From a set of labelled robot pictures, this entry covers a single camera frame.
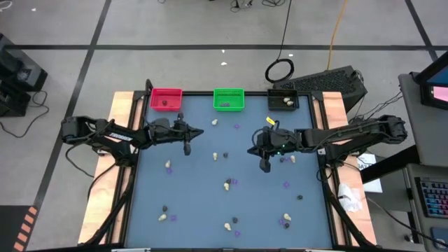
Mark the crumpled white paper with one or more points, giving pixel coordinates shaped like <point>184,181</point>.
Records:
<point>350,199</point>

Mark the black diagonal beam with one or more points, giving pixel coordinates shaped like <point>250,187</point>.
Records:
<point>388,166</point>

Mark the wooden side board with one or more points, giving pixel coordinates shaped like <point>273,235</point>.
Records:
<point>332,105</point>
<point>101,196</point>

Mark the backlit keyboard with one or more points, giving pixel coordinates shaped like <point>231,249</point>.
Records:
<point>434,197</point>

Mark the green plastic basket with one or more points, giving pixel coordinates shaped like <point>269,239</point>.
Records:
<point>236,106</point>

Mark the white metal bracket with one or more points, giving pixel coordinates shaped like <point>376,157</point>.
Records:
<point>320,151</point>

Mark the computer mouse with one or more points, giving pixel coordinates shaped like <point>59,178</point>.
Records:
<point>440,238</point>

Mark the large black equipment case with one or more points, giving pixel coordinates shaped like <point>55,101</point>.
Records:
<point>21,70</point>

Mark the white paper sheet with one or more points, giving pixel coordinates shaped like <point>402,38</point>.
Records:
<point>372,185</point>

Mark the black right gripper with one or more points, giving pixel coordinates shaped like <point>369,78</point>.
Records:
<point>280,141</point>

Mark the black perforated computer case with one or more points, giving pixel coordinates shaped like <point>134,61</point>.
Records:
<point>325,82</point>

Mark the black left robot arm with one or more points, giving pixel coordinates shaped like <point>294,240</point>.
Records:
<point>119,137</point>

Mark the yellow tag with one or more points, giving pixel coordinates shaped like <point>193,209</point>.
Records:
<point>270,120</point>

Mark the black monitor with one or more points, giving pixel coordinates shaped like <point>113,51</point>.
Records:
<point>439,75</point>

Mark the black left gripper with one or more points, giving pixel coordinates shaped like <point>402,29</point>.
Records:
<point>168,131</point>

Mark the red plastic basket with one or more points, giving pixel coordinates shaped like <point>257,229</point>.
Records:
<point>171,105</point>

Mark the black plastic basket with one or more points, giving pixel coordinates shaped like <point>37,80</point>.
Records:
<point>274,105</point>

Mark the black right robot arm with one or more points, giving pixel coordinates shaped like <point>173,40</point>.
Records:
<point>350,134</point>

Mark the grey desk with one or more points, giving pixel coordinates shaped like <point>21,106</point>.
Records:
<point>413,105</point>

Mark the small black equipment case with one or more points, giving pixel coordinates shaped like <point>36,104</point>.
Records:
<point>12,101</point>

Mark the orange striped floor mat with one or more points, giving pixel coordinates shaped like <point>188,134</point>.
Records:
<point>8,227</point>

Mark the small screen device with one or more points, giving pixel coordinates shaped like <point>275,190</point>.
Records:
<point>439,94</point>

